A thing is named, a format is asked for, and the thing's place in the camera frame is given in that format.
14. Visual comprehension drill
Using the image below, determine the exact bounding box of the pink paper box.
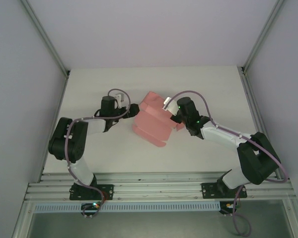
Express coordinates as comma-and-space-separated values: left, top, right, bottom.
131, 91, 184, 149

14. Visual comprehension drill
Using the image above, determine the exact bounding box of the black controller board with LEDs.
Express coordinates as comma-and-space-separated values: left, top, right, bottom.
81, 202, 102, 219

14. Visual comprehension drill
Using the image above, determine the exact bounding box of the grey metal panel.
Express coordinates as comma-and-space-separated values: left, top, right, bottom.
27, 210, 296, 238

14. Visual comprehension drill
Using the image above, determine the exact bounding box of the aluminium table side rail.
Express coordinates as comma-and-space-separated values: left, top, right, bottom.
39, 70, 71, 183
239, 66, 281, 179

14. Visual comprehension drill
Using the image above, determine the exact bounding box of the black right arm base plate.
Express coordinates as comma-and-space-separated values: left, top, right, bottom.
201, 182, 248, 199

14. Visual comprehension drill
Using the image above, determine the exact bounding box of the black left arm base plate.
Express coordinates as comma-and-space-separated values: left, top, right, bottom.
69, 183, 114, 201

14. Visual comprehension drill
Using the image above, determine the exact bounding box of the aluminium mounting rail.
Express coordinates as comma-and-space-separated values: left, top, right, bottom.
24, 171, 295, 201

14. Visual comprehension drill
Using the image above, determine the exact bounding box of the aluminium frame post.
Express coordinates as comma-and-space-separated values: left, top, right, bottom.
240, 0, 286, 75
21, 0, 70, 77

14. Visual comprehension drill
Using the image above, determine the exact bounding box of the light blue slotted cable duct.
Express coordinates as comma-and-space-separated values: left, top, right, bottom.
33, 202, 221, 213

